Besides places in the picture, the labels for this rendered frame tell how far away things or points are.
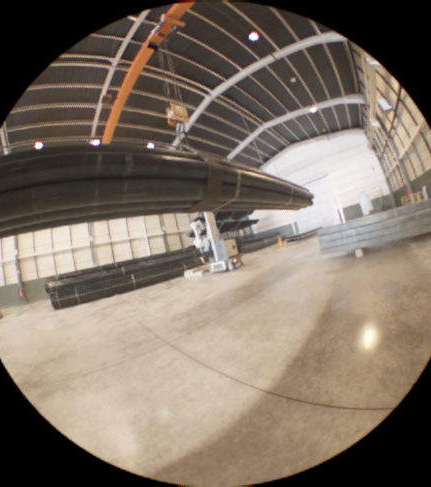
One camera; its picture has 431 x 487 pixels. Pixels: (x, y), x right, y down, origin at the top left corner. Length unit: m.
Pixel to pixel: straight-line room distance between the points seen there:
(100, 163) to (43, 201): 0.38
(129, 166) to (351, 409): 1.47
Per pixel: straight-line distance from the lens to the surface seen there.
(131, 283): 5.59
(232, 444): 0.67
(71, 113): 11.61
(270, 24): 9.92
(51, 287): 5.78
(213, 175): 1.37
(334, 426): 0.67
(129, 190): 1.07
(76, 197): 1.04
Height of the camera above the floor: 0.60
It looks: 3 degrees up
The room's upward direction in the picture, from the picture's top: 14 degrees counter-clockwise
